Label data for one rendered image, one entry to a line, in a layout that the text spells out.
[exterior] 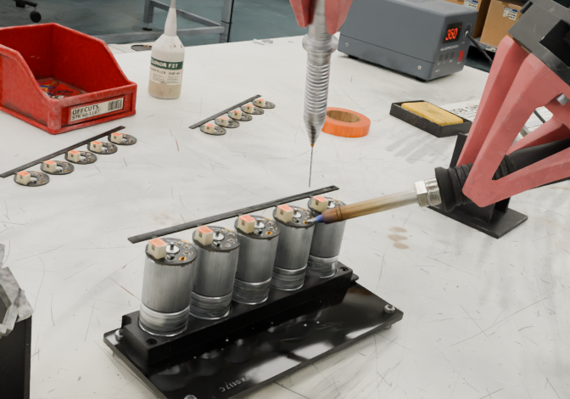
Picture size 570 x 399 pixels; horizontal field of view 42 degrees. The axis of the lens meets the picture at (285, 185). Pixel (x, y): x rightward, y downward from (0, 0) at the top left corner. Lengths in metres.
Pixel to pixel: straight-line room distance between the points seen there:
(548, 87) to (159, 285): 0.20
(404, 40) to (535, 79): 0.66
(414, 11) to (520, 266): 0.51
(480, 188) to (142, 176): 0.29
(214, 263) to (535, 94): 0.17
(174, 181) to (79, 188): 0.07
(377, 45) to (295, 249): 0.65
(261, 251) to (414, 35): 0.66
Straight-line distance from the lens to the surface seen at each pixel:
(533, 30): 0.39
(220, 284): 0.38
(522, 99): 0.37
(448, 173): 0.40
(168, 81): 0.76
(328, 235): 0.43
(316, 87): 0.34
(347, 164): 0.67
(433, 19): 0.99
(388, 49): 1.03
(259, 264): 0.39
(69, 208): 0.53
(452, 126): 0.81
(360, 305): 0.44
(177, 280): 0.36
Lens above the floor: 0.99
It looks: 24 degrees down
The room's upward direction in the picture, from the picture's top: 10 degrees clockwise
